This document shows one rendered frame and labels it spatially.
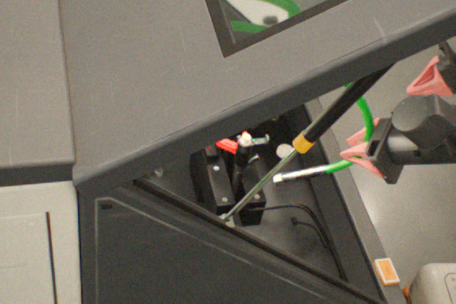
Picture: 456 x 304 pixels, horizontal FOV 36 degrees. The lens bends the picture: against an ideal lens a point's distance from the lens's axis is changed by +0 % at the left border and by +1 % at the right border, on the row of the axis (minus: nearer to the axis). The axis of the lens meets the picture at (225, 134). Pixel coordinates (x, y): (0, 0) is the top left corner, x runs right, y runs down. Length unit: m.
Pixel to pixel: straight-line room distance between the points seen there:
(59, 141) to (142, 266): 0.23
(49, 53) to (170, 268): 0.30
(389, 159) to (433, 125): 0.13
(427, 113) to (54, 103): 0.50
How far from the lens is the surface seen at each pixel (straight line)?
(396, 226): 2.70
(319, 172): 1.20
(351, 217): 1.43
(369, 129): 1.12
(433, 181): 2.90
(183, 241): 0.86
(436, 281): 2.27
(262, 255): 0.94
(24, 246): 0.83
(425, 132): 1.00
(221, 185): 1.37
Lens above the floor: 2.04
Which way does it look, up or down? 47 degrees down
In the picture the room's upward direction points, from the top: 11 degrees clockwise
